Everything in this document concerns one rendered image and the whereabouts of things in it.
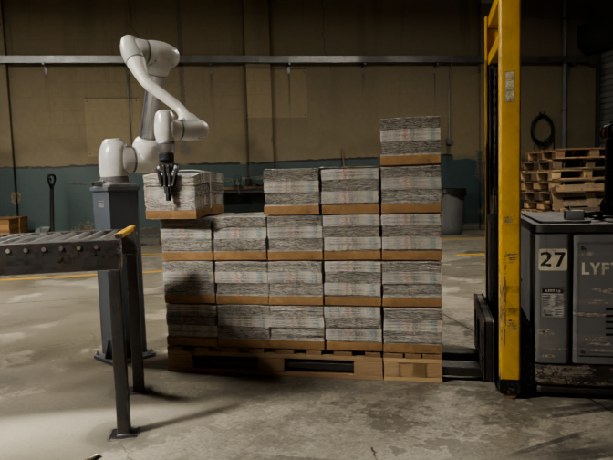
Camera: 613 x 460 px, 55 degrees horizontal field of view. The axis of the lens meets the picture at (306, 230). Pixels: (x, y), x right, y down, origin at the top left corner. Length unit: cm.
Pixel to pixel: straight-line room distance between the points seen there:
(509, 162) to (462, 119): 801
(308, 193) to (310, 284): 46
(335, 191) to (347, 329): 70
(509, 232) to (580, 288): 39
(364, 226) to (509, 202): 70
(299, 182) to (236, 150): 684
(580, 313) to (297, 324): 132
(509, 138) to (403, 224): 63
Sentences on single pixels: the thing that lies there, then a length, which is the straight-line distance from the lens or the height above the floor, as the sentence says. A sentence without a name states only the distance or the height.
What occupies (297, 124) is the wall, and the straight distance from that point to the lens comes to 990.
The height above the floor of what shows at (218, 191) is 96.
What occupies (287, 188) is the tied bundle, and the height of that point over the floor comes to 97.
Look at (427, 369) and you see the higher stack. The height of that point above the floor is 7.
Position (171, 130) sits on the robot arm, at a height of 127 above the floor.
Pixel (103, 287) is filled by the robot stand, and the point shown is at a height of 42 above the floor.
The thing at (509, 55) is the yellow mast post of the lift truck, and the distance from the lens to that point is 275.
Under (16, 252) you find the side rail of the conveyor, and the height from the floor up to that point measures 77.
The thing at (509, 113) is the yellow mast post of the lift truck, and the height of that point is 127.
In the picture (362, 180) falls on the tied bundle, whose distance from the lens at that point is 290.
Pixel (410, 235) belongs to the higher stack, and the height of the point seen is 72.
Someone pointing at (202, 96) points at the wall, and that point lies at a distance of 984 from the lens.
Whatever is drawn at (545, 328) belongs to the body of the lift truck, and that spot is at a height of 32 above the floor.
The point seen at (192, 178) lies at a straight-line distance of 301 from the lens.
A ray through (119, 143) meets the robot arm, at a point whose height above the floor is 124.
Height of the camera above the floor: 102
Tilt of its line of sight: 5 degrees down
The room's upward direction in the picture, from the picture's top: 2 degrees counter-clockwise
